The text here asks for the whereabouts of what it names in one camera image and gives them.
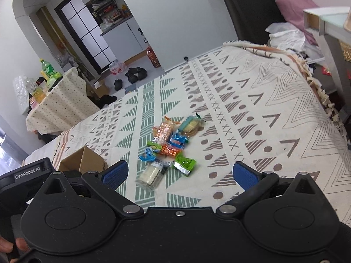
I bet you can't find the single black slipper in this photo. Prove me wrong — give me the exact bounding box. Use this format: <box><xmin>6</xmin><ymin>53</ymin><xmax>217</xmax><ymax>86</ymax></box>
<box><xmin>114</xmin><ymin>79</ymin><xmax>123</xmax><ymax>91</ymax></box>

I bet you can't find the green soda bottle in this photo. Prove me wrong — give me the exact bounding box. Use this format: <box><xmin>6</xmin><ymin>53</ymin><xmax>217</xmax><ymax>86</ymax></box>
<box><xmin>40</xmin><ymin>59</ymin><xmax>62</xmax><ymax>81</ymax></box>

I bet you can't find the green snack packet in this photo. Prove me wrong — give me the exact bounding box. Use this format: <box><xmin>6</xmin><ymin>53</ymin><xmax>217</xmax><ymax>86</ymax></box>
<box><xmin>171</xmin><ymin>153</ymin><xmax>197</xmax><ymax>177</ymax></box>

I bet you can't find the blue snack packet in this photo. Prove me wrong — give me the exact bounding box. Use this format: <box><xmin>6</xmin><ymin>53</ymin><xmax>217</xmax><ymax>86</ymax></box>
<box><xmin>169</xmin><ymin>131</ymin><xmax>189</xmax><ymax>150</ymax></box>

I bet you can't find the table with dotted cloth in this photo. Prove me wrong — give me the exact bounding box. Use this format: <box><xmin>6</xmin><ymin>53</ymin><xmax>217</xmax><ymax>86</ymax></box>
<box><xmin>26</xmin><ymin>68</ymin><xmax>99</xmax><ymax>135</ymax></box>

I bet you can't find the orange cracker packet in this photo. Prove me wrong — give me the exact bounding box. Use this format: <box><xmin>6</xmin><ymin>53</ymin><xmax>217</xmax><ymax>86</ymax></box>
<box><xmin>152</xmin><ymin>116</ymin><xmax>180</xmax><ymax>144</ymax></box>

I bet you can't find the pink pillow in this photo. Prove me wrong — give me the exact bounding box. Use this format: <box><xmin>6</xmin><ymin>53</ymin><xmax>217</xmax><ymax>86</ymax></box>
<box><xmin>276</xmin><ymin>0</ymin><xmax>319</xmax><ymax>45</ymax></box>

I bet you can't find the teal sandwich biscuit packet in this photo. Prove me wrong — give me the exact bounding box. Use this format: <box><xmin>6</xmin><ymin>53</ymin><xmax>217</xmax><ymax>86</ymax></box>
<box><xmin>178</xmin><ymin>113</ymin><xmax>205</xmax><ymax>137</ymax></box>

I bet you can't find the brown cardboard box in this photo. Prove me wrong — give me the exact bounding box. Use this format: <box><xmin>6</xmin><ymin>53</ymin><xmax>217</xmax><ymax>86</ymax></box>
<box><xmin>58</xmin><ymin>146</ymin><xmax>108</xmax><ymax>174</ymax></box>

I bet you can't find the yellow oil bottle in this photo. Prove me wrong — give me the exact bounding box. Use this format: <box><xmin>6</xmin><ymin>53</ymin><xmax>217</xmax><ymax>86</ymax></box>
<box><xmin>24</xmin><ymin>78</ymin><xmax>46</xmax><ymax>103</ymax></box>

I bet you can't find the pink plastic bag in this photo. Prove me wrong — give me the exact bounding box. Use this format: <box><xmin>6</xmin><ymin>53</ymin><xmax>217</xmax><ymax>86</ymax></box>
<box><xmin>109</xmin><ymin>59</ymin><xmax>127</xmax><ymax>75</ymax></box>

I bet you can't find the orange snack packet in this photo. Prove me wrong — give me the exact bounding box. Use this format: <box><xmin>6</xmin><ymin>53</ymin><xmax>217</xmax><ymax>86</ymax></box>
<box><xmin>159</xmin><ymin>143</ymin><xmax>182</xmax><ymax>158</ymax></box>

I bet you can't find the white clear snack packet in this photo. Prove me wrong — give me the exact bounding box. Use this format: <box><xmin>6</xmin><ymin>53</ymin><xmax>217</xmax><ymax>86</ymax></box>
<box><xmin>136</xmin><ymin>161</ymin><xmax>169</xmax><ymax>190</ymax></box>

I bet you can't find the black slippers pile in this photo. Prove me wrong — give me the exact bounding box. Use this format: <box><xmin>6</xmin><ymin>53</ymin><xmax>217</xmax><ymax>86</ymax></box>
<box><xmin>125</xmin><ymin>67</ymin><xmax>147</xmax><ymax>84</ymax></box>

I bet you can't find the patterned bed blanket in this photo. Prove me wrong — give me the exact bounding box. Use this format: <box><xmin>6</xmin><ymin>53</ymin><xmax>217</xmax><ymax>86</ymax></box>
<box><xmin>26</xmin><ymin>42</ymin><xmax>350</xmax><ymax>224</ymax></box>

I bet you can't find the red oil bottle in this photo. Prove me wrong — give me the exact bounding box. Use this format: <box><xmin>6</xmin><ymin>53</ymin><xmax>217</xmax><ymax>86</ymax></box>
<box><xmin>146</xmin><ymin>47</ymin><xmax>161</xmax><ymax>68</ymax></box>

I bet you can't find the operator hand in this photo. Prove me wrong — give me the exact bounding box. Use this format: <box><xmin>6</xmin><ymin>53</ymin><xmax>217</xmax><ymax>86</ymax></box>
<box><xmin>0</xmin><ymin>236</ymin><xmax>30</xmax><ymax>254</ymax></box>

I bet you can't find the white kitchen cabinet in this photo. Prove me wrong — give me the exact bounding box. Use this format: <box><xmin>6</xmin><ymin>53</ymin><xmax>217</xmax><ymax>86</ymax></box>
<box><xmin>101</xmin><ymin>16</ymin><xmax>148</xmax><ymax>61</ymax></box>

